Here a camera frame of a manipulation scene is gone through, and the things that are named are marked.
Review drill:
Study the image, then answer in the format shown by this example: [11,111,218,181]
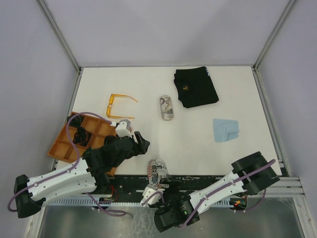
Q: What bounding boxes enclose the flag print glasses case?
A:
[147,159,169,190]

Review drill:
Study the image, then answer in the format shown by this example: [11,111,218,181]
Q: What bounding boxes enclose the map print glasses case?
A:
[159,95,174,121]

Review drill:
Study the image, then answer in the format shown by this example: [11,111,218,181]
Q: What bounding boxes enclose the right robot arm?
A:
[154,152,280,233]

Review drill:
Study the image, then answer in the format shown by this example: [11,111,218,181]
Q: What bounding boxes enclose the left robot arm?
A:
[13,131,150,218]

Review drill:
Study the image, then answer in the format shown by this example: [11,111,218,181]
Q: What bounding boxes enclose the black sunglasses in tray middle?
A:
[73,127,91,146]

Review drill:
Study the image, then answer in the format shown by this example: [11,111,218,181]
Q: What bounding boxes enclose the orange sunglasses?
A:
[106,94,138,119]

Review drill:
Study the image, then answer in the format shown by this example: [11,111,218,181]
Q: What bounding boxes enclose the black sunglasses in tray corner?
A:
[69,115,84,127]

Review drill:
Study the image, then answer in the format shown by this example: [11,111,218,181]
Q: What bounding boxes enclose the black folded cloth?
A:
[174,66,219,108]

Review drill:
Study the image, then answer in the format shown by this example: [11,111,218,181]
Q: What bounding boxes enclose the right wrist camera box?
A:
[140,186,164,207]

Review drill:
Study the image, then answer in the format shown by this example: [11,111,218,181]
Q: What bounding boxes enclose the light blue cable duct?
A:
[49,196,233,208]

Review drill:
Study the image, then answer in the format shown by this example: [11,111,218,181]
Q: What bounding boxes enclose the aluminium frame rail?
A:
[37,176,304,196]

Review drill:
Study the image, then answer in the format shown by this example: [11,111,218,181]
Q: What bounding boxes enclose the left corner aluminium post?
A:
[36,0,81,72]

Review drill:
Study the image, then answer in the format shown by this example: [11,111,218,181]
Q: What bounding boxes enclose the corner aluminium post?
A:
[36,0,81,72]
[253,0,298,71]

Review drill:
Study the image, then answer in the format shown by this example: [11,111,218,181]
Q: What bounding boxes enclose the right corner aluminium post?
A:
[253,0,298,71]

